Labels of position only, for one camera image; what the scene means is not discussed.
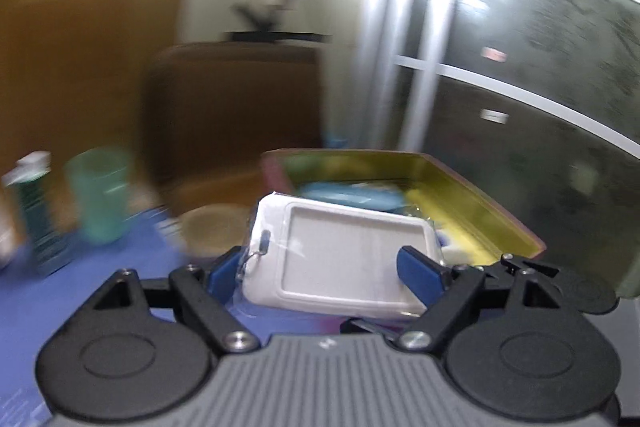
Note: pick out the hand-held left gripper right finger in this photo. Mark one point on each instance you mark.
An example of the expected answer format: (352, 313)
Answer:
(419, 274)

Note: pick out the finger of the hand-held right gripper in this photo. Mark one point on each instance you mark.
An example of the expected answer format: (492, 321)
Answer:
(530, 264)

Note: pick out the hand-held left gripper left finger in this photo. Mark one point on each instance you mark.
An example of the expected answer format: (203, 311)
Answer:
(224, 274)

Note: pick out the white badge holder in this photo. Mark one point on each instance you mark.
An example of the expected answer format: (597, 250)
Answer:
(345, 252)

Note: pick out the pink and gold tin box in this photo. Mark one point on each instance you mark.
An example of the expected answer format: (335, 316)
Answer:
(450, 187)

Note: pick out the round brown lidded container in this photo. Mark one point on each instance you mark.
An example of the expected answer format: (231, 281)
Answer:
(215, 229)

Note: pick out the blue pouch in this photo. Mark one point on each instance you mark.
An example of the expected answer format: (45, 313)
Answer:
(350, 197)

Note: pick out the blue tablecloth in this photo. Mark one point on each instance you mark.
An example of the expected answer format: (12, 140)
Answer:
(100, 267)

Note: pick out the green plastic cup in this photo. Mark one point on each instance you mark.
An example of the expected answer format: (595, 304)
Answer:
(100, 194)

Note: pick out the white sticker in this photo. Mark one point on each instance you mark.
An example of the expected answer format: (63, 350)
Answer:
(494, 115)

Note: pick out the brown woven cushion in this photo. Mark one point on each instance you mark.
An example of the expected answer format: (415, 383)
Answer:
(230, 117)

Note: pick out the dark green bottle white cap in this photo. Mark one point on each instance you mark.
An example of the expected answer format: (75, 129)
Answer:
(37, 217)

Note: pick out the floral frosted glass sliding door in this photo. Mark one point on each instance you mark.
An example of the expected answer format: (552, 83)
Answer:
(525, 57)

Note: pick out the pink sticker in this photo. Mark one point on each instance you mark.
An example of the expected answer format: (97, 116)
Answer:
(494, 54)

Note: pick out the black tape strip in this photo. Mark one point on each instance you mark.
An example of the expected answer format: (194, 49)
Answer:
(257, 18)
(277, 37)

